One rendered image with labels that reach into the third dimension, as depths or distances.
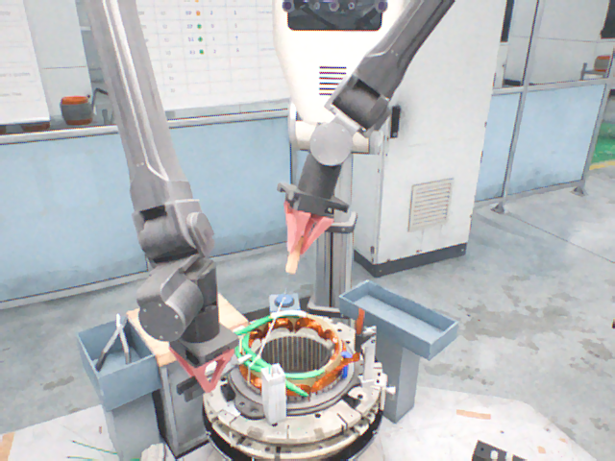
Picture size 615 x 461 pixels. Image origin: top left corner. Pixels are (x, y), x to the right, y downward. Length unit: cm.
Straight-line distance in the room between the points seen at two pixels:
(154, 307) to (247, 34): 252
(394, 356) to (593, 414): 165
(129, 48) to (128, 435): 77
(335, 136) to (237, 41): 237
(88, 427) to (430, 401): 82
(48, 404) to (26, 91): 151
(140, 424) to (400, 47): 87
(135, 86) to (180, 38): 225
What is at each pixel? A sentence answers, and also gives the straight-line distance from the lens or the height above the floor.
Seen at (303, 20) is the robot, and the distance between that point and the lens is 110.
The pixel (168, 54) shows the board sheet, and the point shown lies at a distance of 290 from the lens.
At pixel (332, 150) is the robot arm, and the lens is 65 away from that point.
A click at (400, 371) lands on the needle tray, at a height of 94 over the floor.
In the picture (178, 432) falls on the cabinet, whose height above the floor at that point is 85.
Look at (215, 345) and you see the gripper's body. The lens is 69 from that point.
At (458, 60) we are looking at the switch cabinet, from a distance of 318.
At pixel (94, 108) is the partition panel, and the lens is 293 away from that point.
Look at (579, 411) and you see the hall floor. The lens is 266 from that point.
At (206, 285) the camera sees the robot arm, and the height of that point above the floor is 135.
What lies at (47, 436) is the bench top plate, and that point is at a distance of 136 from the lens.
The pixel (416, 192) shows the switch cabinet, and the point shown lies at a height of 58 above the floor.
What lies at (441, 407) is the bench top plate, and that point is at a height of 78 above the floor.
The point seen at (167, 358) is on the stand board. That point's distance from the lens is 102.
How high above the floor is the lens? 168
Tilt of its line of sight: 26 degrees down
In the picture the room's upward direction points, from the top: straight up
